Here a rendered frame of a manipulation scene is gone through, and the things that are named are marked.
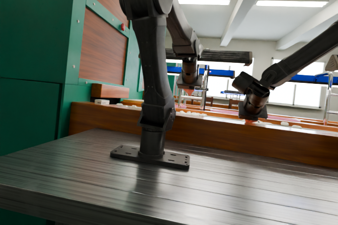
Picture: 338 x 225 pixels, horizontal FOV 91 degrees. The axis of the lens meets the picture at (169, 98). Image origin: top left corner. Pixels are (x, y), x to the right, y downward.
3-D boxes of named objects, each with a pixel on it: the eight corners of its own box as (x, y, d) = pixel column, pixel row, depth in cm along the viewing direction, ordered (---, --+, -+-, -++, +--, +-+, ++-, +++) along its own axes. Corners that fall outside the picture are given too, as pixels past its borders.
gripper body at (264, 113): (237, 104, 69) (241, 92, 64) (264, 107, 67) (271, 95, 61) (238, 116, 65) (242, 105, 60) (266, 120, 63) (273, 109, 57)
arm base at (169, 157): (123, 120, 48) (111, 124, 41) (192, 130, 45) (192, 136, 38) (120, 148, 48) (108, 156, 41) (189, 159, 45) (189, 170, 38)
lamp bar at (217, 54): (252, 63, 83) (254, 49, 83) (138, 57, 97) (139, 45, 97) (249, 67, 90) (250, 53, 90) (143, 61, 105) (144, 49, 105)
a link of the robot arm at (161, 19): (156, 115, 50) (139, -13, 37) (176, 118, 47) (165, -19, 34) (144, 125, 45) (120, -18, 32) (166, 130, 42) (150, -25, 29)
